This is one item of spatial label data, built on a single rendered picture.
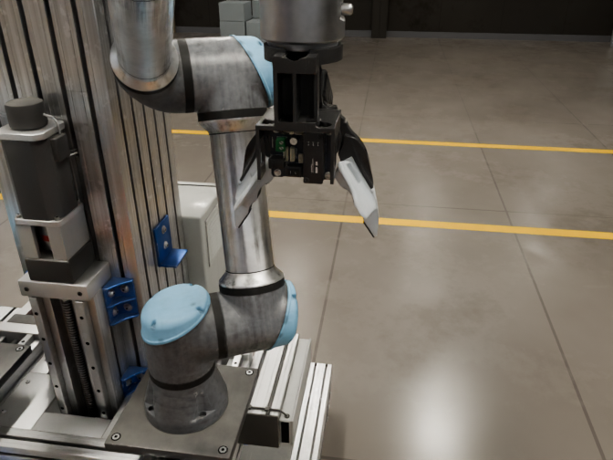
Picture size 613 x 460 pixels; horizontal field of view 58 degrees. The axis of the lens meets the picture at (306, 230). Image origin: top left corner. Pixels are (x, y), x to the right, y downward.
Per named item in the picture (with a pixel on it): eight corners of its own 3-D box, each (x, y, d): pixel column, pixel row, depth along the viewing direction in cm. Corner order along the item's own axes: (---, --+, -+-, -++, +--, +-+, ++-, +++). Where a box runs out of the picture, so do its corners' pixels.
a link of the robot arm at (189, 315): (144, 347, 102) (134, 285, 96) (217, 332, 106) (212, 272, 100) (149, 392, 92) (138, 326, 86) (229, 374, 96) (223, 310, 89)
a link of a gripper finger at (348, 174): (371, 258, 55) (317, 186, 52) (374, 231, 60) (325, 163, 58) (399, 244, 54) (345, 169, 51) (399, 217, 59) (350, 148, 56)
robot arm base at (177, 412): (163, 371, 111) (157, 330, 106) (236, 378, 109) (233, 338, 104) (131, 429, 98) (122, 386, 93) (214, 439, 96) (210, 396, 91)
